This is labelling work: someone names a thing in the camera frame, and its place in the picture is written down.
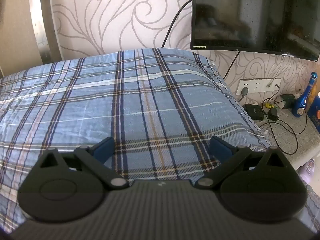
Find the black power adapter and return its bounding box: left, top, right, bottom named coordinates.
left=244, top=104, right=264, bottom=121

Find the blue glass bottle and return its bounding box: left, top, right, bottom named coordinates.
left=292, top=72, right=318, bottom=118

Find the blue plaid tablecloth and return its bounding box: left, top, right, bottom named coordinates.
left=1, top=48, right=271, bottom=233

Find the white wall power strip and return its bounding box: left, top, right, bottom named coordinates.
left=236, top=77, right=281, bottom=95

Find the black wall television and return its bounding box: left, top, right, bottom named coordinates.
left=190, top=0, right=319, bottom=61

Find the black television cable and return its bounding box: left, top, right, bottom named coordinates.
left=161, top=0, right=193, bottom=49

